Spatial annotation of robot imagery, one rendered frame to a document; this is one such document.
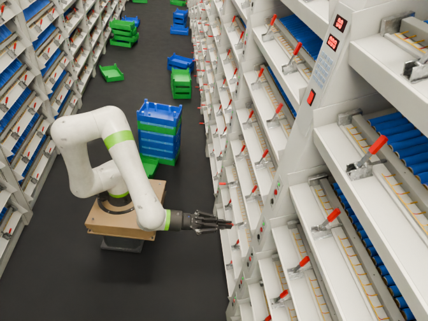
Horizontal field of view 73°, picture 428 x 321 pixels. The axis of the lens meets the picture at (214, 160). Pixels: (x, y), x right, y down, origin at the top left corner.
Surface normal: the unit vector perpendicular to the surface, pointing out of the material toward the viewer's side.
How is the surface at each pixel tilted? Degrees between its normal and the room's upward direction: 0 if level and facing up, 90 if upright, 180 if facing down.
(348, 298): 21
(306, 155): 90
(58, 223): 0
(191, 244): 0
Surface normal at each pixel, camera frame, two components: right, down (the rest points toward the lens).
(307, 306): -0.25, -0.70
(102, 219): 0.08, -0.74
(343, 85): 0.11, 0.67
